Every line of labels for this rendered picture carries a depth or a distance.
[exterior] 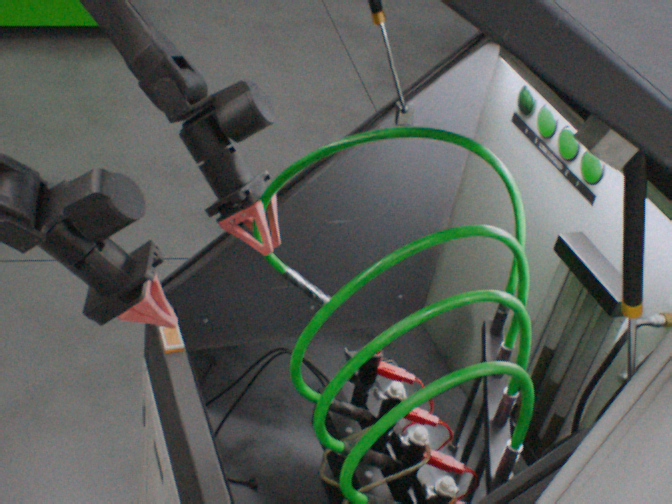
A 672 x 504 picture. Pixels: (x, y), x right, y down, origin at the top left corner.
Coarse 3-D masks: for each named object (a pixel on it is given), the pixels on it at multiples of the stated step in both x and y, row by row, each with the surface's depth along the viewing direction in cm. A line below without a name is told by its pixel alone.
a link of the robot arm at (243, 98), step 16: (160, 80) 113; (240, 80) 112; (160, 96) 113; (176, 96) 113; (208, 96) 113; (224, 96) 113; (240, 96) 113; (256, 96) 113; (176, 112) 113; (192, 112) 115; (224, 112) 113; (240, 112) 112; (256, 112) 112; (272, 112) 116; (224, 128) 113; (240, 128) 113; (256, 128) 114
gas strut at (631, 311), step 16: (640, 160) 65; (624, 176) 67; (640, 176) 66; (624, 192) 68; (640, 192) 67; (624, 208) 70; (640, 208) 69; (624, 224) 71; (640, 224) 70; (624, 240) 73; (640, 240) 72; (624, 256) 74; (640, 256) 73; (624, 272) 76; (640, 272) 75; (624, 288) 77; (640, 288) 77; (624, 304) 79; (640, 304) 79
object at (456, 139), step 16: (384, 128) 109; (400, 128) 109; (416, 128) 109; (432, 128) 109; (336, 144) 110; (352, 144) 110; (464, 144) 109; (304, 160) 112; (496, 160) 111; (288, 176) 113; (272, 192) 115; (512, 192) 113; (272, 256) 122; (512, 272) 122; (512, 288) 123
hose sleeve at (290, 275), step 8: (288, 272) 123; (296, 272) 125; (288, 280) 124; (296, 280) 124; (304, 280) 125; (304, 288) 125; (312, 288) 125; (312, 296) 126; (320, 296) 126; (320, 304) 127
